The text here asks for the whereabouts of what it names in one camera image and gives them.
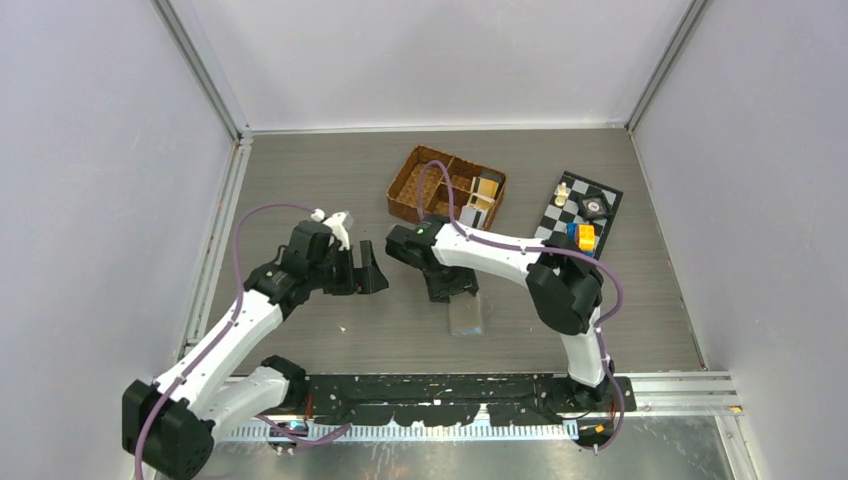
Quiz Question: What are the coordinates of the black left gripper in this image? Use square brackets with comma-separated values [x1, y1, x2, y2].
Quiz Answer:
[308, 240, 387, 296]

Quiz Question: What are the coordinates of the taupe leather card holder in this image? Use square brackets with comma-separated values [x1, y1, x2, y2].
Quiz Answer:
[448, 292, 484, 336]

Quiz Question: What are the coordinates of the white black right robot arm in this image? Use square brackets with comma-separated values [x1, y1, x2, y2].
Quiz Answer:
[385, 215, 613, 411]

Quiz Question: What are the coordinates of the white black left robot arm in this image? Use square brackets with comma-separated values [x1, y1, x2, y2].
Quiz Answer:
[122, 219, 389, 479]

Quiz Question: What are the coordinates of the striped grey card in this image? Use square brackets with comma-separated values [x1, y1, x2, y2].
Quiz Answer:
[458, 205, 488, 229]

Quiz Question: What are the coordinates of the grey card stack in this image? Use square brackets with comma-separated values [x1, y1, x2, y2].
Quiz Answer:
[479, 171, 503, 184]

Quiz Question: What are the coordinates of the woven brown compartment basket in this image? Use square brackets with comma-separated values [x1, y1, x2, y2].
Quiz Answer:
[386, 145, 507, 230]

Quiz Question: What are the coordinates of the cream chess piece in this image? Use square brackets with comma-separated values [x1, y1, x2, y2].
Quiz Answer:
[554, 182, 570, 208]

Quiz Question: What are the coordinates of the black white checkerboard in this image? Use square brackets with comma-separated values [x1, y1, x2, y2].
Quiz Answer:
[533, 171, 624, 259]

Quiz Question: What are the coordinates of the orange blue toy block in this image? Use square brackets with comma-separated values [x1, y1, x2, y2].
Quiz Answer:
[566, 222, 597, 256]

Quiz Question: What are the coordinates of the black square framed object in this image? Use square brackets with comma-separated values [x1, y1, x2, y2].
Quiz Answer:
[577, 193, 611, 221]

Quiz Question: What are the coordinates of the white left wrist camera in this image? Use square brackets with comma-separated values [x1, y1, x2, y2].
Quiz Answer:
[310, 208, 354, 250]

